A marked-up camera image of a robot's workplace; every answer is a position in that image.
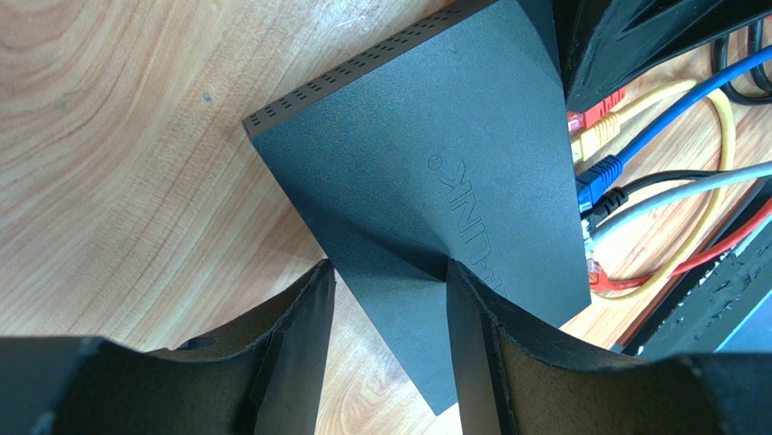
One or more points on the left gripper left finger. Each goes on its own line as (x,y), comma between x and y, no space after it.
(260,373)

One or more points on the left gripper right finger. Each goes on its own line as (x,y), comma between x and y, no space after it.
(516,374)

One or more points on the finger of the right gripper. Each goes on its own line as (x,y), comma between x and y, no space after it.
(604,45)

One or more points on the black network switch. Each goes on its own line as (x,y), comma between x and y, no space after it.
(444,141)

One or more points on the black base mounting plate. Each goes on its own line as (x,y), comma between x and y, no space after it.
(707,305)

